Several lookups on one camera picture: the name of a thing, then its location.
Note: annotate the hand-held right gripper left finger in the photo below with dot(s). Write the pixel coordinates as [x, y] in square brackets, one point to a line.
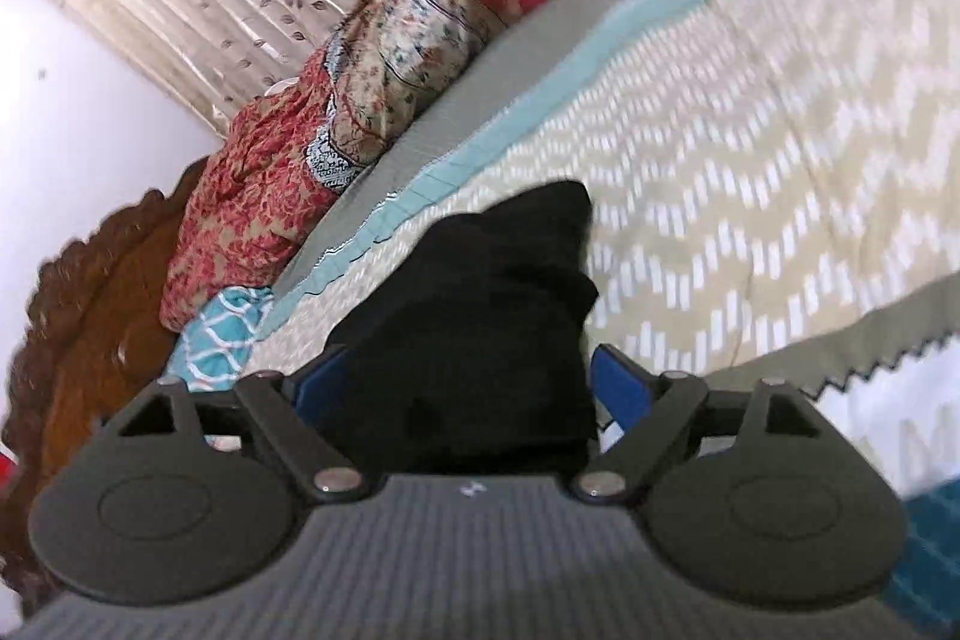
[277, 415]

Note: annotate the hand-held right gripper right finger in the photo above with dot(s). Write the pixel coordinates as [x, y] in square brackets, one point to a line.
[619, 385]

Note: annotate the black pants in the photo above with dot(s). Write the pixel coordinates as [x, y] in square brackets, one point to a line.
[480, 325]

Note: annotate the teal white patterned pillow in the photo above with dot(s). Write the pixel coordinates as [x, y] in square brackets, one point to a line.
[221, 332]

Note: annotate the carved wooden headboard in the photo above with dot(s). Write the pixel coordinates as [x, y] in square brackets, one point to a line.
[90, 325]

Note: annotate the red floral patchwork quilt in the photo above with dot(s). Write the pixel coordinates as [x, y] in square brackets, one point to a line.
[247, 183]

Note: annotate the beige chevron comforter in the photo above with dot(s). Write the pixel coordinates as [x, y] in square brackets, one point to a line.
[750, 123]

